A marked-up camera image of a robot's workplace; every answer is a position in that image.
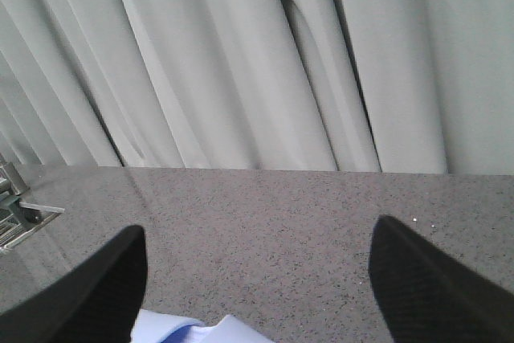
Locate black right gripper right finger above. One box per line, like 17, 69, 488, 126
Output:
368, 215, 513, 342

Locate light blue right-side slipper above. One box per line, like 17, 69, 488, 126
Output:
131, 309, 271, 343

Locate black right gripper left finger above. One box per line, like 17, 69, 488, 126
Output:
1, 226, 147, 342

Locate white pleated curtain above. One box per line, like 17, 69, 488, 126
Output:
1, 0, 513, 174

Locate metal table socket box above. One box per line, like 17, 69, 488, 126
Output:
1, 155, 65, 255

